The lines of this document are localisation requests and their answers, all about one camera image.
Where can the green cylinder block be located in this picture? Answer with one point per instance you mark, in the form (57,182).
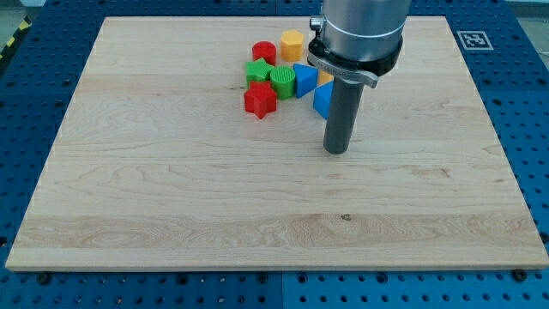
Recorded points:
(283,80)

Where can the red cylinder block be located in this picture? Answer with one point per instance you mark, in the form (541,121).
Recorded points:
(266,50)

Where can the white fiducial marker tag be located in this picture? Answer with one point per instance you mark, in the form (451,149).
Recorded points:
(473,40)

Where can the red star block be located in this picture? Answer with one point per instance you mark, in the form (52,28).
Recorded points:
(260,99)

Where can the yellow block behind arm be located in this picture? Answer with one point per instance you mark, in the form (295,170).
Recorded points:
(324,77)

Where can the blue triangle block upper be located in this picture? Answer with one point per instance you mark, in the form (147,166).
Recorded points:
(306,79)

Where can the blue triangle block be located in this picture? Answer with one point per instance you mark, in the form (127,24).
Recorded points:
(322,98)
(306,79)

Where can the yellow hexagon block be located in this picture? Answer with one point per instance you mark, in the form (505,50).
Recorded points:
(292,42)

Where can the black yellow hazard tape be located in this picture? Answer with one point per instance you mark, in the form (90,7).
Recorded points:
(15,40)

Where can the wooden board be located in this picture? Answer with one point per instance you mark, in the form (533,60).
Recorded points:
(158,167)

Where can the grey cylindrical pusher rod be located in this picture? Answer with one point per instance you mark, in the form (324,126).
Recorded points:
(343,108)

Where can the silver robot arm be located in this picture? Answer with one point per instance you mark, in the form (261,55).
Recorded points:
(358,40)

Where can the green star block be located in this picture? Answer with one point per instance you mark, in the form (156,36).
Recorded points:
(257,71)

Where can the blue triangle block lower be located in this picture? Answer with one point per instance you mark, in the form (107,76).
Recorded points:
(322,98)

